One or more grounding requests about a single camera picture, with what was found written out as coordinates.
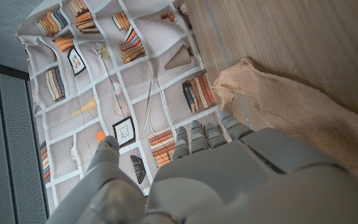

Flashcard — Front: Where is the printed bookshelf backdrop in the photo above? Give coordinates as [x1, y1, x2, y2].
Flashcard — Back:
[16, 0, 229, 215]

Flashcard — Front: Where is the dark perforated partition panel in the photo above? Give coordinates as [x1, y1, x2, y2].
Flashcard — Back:
[0, 57, 51, 224]

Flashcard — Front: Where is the tan nylon stocking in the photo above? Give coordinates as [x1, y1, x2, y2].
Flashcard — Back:
[212, 58, 358, 202]

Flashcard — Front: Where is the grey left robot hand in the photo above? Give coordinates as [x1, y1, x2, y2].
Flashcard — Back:
[45, 110, 358, 224]

